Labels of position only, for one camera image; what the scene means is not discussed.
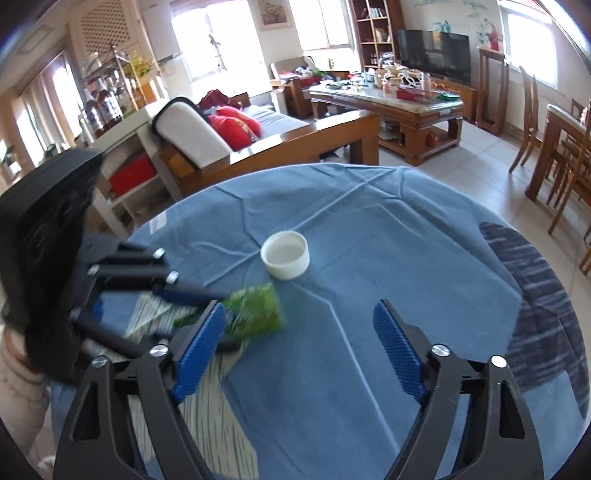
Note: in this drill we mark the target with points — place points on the small framed picture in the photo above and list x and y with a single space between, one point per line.
272 13

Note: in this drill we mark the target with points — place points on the wooden bookshelf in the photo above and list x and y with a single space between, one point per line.
397 27

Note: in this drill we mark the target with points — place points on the tall wooden plant stand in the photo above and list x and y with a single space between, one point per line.
491 57

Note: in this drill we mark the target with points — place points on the wooden dining table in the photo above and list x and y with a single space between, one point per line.
561 120

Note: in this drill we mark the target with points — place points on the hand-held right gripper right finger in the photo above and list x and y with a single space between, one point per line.
399 350

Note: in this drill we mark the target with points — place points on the wooden dining chair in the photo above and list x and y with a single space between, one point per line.
572 184
528 120

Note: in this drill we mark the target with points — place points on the green gum pack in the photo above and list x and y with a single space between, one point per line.
256 314

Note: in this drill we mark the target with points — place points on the red potted plant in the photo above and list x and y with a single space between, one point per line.
494 37

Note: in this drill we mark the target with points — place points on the white radiator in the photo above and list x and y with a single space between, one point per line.
515 106

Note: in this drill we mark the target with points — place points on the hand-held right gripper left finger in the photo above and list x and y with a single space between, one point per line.
198 350

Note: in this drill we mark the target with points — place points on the white sofa cushion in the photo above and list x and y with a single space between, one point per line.
189 134

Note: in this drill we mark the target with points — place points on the wooden television cabinet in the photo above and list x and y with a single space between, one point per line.
466 99

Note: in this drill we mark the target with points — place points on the blue tablecloth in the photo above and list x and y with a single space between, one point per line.
369 230

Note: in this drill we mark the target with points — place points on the red storage box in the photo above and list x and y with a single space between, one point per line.
131 175

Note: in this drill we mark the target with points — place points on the glass bottle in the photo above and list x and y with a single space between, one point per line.
98 113
111 104

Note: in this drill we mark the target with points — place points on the wooden sofa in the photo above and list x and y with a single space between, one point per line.
300 138

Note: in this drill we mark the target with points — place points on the red cushion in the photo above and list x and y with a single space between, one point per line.
235 127

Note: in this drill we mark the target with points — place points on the white lattice cabinet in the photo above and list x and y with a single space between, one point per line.
106 23

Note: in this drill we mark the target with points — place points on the flat screen television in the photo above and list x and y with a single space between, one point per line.
434 55

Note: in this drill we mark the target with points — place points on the wooden armchair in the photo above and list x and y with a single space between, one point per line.
288 74

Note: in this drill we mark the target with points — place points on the white openwork basket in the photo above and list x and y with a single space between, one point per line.
410 78

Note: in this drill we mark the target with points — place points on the wooden coffee table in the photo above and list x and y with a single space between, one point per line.
415 115

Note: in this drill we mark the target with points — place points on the person's left forearm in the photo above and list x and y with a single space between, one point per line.
18 392

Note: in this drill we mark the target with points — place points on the dark red cloth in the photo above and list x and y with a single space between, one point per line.
221 99

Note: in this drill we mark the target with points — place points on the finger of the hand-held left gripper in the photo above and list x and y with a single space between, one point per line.
111 337
184 295

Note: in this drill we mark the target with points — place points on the white shelf unit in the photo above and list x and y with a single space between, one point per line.
138 124

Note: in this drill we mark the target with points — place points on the yellow flowers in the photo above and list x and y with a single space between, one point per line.
141 64

